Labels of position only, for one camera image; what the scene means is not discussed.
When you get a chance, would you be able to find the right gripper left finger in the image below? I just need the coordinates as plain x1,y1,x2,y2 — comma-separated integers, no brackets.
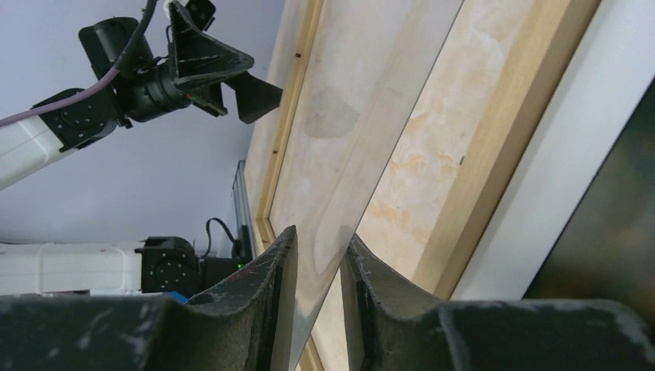
1,226,297,370

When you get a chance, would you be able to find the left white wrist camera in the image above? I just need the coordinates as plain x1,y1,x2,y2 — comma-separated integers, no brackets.
162,0,216,32

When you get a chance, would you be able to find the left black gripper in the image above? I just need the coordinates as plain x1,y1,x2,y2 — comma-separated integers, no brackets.
130,23,283,124

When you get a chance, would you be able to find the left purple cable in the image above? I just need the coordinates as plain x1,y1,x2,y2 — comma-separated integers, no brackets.
0,0,160,129

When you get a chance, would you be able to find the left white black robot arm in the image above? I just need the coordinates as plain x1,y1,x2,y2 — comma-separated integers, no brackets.
1,1,282,296

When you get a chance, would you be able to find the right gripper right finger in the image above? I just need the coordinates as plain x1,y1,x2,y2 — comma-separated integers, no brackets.
340,236,654,370

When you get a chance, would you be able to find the clear acrylic sheet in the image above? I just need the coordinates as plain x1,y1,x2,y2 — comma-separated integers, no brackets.
271,1,462,367

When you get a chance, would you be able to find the light wooden picture frame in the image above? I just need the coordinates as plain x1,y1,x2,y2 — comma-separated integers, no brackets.
246,1,600,370

